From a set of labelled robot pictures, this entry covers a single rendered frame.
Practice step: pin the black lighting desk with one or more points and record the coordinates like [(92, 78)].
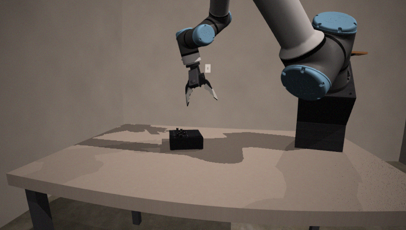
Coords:
[(185, 139)]

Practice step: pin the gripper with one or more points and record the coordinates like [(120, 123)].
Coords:
[(202, 81)]

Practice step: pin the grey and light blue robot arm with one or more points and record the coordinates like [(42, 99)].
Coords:
[(316, 56)]

